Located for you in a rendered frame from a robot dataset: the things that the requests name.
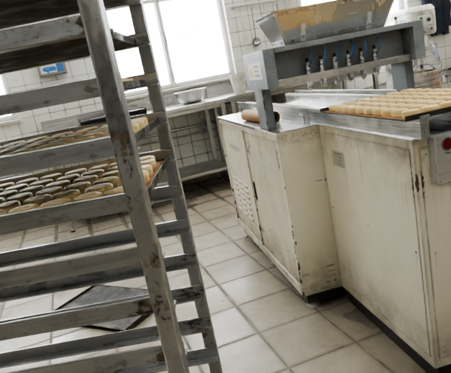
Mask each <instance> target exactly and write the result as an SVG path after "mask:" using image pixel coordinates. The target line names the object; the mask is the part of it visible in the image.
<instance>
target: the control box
mask: <svg viewBox="0 0 451 373"><path fill-rule="evenodd" d="M447 138H450V139H451V131H449V132H443V133H440V134H437V135H431V136H430V138H428V139H427V143H428V147H429V154H430V170H431V178H432V183H434V184H443V183H446V182H449V181H451V148H450V149H445V148H444V147H443V143H444V140H445V139H447Z"/></svg>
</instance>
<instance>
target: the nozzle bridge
mask: <svg viewBox="0 0 451 373"><path fill-rule="evenodd" d="M375 34H377V35H378V36H379V38H380V50H379V52H378V54H377V56H378V57H377V59H378V60H377V61H373V56H372V49H373V48H372V45H373V44H375V45H376V49H377V51H378V49H379V40H378V37H377V36H375ZM362 36H363V37H365V39H366V42H367V52H366V54H365V56H364V63H362V64H360V60H359V48H360V47H362V51H363V52H365V42H364V39H363V38H362ZM348 39H350V40H351V41H352V42H353V57H352V59H351V64H352V65H351V66H347V64H346V58H345V55H346V52H345V51H346V50H349V53H350V56H351V53H352V47H351V43H350V41H348ZM335 41H336V42H337V43H338V44H339V60H338V68H337V69H334V68H333V62H332V57H333V55H332V53H336V57H337V58H338V47H337V44H336V43H335ZM321 44H323V45H324V46H325V52H326V60H325V64H324V66H325V71H322V72H320V68H319V56H320V55H322V59H323V61H324V58H325V54H324V48H323V46H322V45H321ZM308 47H310V49H311V53H312V64H311V74H306V69H305V58H308V60H309V62H311V55H310V50H309V49H308ZM420 58H426V51H425V43H424V27H423V20H422V19H421V20H417V21H409V22H405V23H401V24H394V25H390V26H386V27H378V28H374V29H370V30H363V31H359V32H354V33H347V34H343V35H339V36H331V37H327V38H320V39H316V40H312V41H304V42H300V43H296V44H289V45H285V46H281V47H274V48H269V49H265V50H260V51H256V52H254V53H249V54H246V55H243V63H244V68H245V76H246V80H247V85H248V89H249V90H255V91H254V94H255V98H256V103H257V111H258V115H259V120H260V128H261V130H267V131H272V130H276V129H277V126H276V122H275V117H274V108H273V104H272V99H271V91H270V90H272V89H276V88H279V87H284V86H288V85H292V84H298V83H302V82H306V81H313V80H317V79H321V78H327V77H331V76H335V75H342V74H346V73H352V72H356V71H360V70H367V69H371V68H375V67H381V66H385V65H389V64H391V70H392V77H393V89H394V90H398V92H401V90H405V89H412V88H413V89H415V82H414V74H413V60H416V59H420Z"/></svg>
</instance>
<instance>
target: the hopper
mask: <svg viewBox="0 0 451 373"><path fill-rule="evenodd" d="M393 2H394V0H334V1H327V2H322V3H317V4H309V5H305V6H301V7H293V8H288V9H284V10H276V11H273V12H271V13H269V14H267V15H266V16H263V17H262V18H260V19H257V20H256V21H255V22H256V23H257V24H258V26H259V27H260V29H261V30H262V31H263V33H264V34H265V36H266V37H267V39H268V40H269V41H270V43H271V45H272V46H273V47H281V46H285V45H289V44H296V43H300V42H304V41H312V40H316V39H320V38H327V37H331V36H339V35H343V34H347V33H354V32H359V31H363V30H370V29H374V28H378V27H384V26H385V23H386V21H387V17H388V15H389V13H390V10H391V7H392V6H393Z"/></svg>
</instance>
